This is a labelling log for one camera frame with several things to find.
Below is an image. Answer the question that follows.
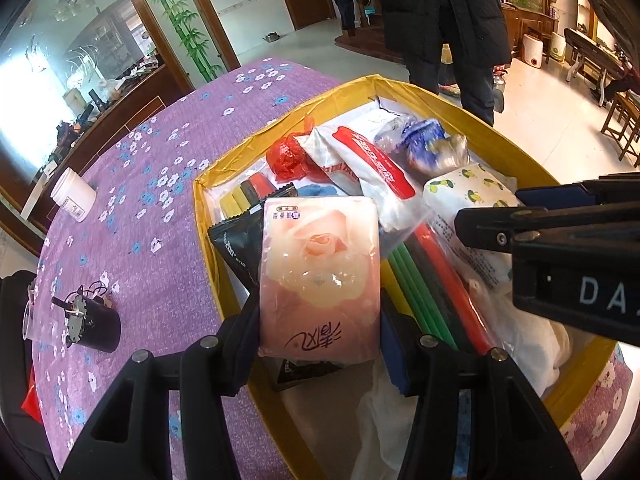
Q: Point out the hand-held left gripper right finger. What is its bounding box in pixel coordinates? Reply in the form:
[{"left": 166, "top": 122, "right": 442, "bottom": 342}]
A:
[{"left": 380, "top": 290, "right": 583, "bottom": 480}]

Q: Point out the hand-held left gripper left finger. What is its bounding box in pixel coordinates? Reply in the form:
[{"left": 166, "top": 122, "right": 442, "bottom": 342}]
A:
[{"left": 59, "top": 296, "right": 261, "bottom": 480}]

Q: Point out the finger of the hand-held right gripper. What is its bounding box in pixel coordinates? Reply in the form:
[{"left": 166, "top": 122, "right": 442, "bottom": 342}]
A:
[
  {"left": 515, "top": 172, "right": 640, "bottom": 211},
  {"left": 454, "top": 200, "right": 640, "bottom": 256}
]

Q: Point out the yellow cardboard box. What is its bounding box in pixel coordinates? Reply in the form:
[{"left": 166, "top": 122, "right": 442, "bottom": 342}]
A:
[{"left": 192, "top": 74, "right": 618, "bottom": 480}]

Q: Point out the large bag of coloured strips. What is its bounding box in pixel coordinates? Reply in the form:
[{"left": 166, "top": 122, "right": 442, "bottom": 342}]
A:
[{"left": 377, "top": 210, "right": 501, "bottom": 356}]

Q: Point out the pink rose tissue pack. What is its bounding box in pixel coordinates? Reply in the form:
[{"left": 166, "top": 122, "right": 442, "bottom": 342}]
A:
[{"left": 257, "top": 195, "right": 383, "bottom": 363}]

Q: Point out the white printed packet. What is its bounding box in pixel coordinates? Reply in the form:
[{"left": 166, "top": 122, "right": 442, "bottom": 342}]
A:
[{"left": 430, "top": 212, "right": 516, "bottom": 291}]

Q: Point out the white plastic bag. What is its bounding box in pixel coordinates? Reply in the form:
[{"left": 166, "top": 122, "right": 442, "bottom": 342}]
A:
[{"left": 467, "top": 280, "right": 573, "bottom": 396}]

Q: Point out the wooden chair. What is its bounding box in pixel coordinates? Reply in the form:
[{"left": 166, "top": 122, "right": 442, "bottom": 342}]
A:
[{"left": 600, "top": 90, "right": 640, "bottom": 168}]

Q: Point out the black snack packet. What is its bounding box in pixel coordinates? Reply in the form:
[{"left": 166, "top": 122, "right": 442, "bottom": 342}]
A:
[{"left": 207, "top": 182, "right": 298, "bottom": 291}]

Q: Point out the blue and white patterned bag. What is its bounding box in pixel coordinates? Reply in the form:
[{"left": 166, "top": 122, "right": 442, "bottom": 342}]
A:
[{"left": 372, "top": 117, "right": 471, "bottom": 173}]

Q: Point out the white packet with red label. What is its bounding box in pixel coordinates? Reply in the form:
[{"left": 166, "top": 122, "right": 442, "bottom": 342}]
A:
[{"left": 292, "top": 122, "right": 418, "bottom": 233}]

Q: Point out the white humidifier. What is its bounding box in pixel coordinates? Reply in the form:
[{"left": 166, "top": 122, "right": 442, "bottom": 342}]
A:
[{"left": 522, "top": 34, "right": 546, "bottom": 67}]

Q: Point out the small bag of coloured strips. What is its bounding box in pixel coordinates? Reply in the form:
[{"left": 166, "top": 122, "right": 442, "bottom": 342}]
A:
[{"left": 217, "top": 174, "right": 278, "bottom": 223}]

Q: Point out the purple floral tablecloth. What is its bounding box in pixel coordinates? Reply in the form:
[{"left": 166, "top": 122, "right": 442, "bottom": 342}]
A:
[{"left": 30, "top": 57, "right": 633, "bottom": 480}]

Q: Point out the red plastic bag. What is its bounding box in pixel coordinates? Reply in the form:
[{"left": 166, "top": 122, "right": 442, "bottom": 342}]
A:
[{"left": 265, "top": 112, "right": 321, "bottom": 183}]

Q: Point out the clear plastic cup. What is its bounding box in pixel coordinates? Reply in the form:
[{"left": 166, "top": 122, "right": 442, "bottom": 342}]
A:
[{"left": 20, "top": 285, "right": 41, "bottom": 343}]

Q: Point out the black bag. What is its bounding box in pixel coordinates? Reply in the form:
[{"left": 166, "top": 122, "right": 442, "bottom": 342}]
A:
[{"left": 0, "top": 270, "right": 61, "bottom": 480}]

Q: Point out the white plastic jar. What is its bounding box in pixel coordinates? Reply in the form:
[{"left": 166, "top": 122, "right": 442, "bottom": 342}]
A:
[{"left": 49, "top": 167, "right": 98, "bottom": 223}]

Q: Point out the wooden counter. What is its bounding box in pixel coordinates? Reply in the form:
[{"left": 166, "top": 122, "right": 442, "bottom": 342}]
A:
[{"left": 0, "top": 60, "right": 196, "bottom": 256}]

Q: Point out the pile of assorted tools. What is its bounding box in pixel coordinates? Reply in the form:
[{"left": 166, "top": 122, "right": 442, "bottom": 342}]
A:
[{"left": 37, "top": 57, "right": 166, "bottom": 176}]

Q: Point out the wooden framed glass partition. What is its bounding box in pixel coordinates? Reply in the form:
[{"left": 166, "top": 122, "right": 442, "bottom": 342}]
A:
[{"left": 0, "top": 0, "right": 241, "bottom": 221}]

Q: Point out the bamboo wall sticker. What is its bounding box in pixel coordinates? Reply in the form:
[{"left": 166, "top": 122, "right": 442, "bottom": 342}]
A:
[{"left": 135, "top": 0, "right": 223, "bottom": 83}]

